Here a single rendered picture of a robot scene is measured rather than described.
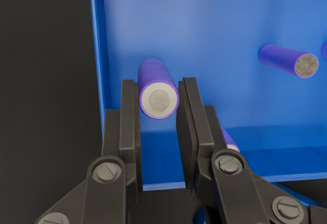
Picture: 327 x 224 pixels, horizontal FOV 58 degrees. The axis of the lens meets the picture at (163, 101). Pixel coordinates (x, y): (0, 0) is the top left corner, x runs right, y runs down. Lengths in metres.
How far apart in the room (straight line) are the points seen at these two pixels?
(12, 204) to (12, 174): 0.08
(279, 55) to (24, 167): 0.67
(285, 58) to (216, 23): 0.07
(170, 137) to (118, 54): 0.09
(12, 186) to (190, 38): 0.66
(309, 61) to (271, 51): 0.04
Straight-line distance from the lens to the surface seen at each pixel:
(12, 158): 0.80
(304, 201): 0.88
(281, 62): 0.24
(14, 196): 0.85
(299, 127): 0.32
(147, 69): 0.15
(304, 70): 0.23
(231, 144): 0.23
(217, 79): 0.28
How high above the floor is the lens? 0.66
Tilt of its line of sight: 73 degrees down
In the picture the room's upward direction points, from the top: 163 degrees clockwise
